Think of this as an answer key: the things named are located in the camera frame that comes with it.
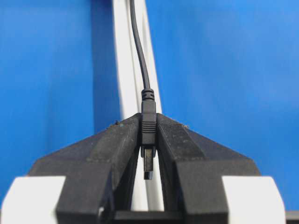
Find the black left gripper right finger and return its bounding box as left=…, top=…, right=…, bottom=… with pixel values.
left=157, top=114, right=260, bottom=224

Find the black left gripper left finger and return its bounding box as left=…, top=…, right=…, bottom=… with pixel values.
left=29, top=113, right=140, bottom=224

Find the black USB cable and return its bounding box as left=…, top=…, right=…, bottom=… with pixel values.
left=128, top=0, right=157, bottom=181

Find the aluminium extrusion frame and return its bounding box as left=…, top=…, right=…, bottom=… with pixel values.
left=112, top=0, right=164, bottom=211

